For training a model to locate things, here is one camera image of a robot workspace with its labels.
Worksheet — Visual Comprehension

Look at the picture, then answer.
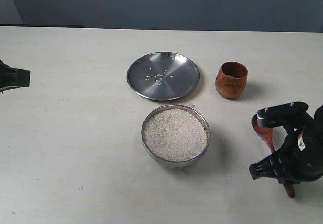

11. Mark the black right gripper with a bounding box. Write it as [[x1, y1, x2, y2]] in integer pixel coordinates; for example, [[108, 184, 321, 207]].
[[249, 101, 322, 184]]

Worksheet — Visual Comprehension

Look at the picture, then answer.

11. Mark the dark red wooden spoon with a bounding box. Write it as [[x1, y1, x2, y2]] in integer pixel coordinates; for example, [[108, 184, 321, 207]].
[[251, 115, 296, 199]]

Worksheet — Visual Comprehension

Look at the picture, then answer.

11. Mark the brown wooden cup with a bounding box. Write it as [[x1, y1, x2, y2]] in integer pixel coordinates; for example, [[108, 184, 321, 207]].
[[215, 61, 248, 99]]

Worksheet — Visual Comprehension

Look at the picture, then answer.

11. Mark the steel bowl of rice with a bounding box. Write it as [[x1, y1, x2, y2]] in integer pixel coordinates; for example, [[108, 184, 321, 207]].
[[141, 104, 211, 168]]

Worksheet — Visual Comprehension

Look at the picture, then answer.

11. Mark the round steel plate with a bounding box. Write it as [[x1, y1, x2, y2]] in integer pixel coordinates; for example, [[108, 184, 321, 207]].
[[126, 52, 200, 101]]

